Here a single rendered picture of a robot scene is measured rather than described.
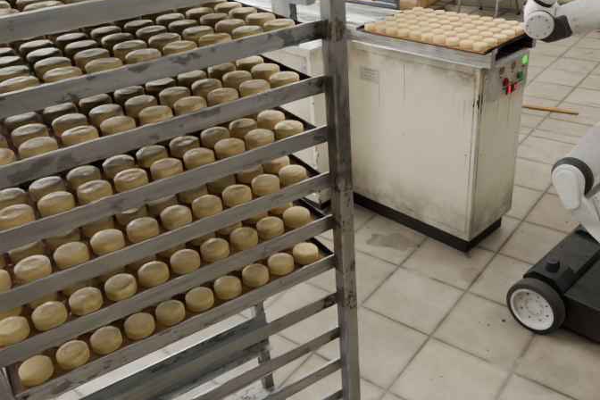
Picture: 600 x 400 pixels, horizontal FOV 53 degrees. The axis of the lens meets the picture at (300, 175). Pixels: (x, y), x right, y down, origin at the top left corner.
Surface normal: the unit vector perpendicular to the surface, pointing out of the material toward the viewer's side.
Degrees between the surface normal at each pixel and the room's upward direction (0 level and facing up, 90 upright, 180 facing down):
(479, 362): 0
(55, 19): 90
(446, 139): 90
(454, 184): 90
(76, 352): 0
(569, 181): 90
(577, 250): 0
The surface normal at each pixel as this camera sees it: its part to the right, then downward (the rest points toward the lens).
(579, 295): -0.07, -0.88
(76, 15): 0.53, 0.37
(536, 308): -0.73, 0.37
